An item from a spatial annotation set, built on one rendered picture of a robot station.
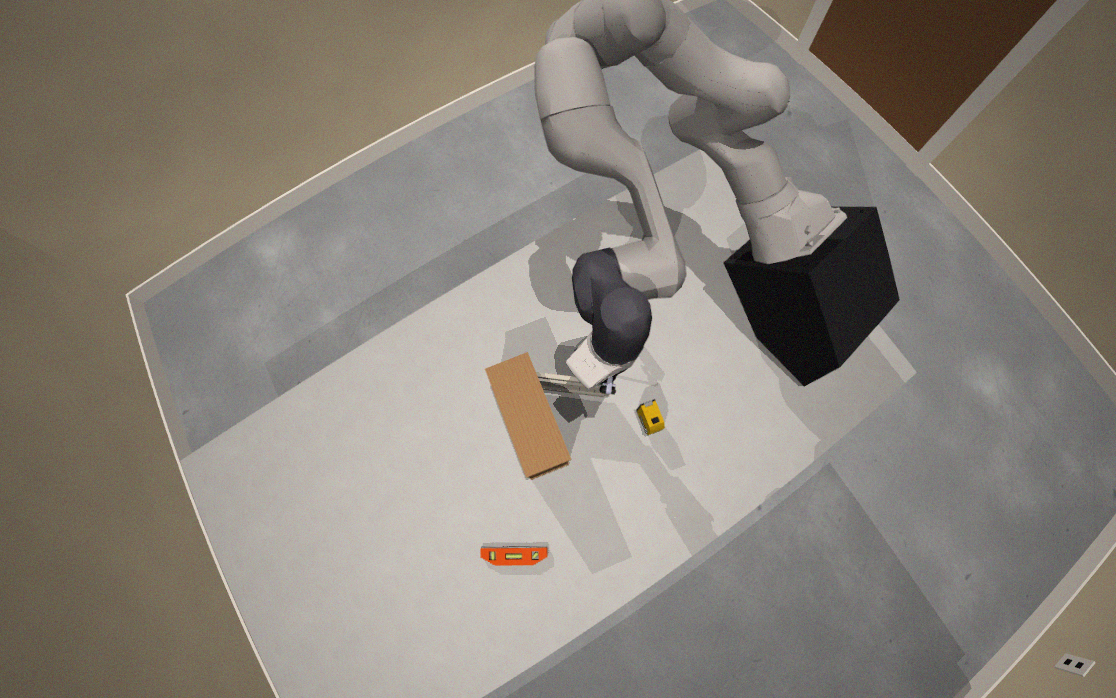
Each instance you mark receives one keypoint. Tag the orange spirit level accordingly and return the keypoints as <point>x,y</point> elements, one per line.
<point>501,555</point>

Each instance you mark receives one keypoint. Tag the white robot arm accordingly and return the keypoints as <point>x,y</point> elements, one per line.
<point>582,132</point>

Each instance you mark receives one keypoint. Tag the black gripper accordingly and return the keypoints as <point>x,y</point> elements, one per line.
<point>607,386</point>

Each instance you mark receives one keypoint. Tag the yellow tape measure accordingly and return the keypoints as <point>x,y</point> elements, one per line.
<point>650,417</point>

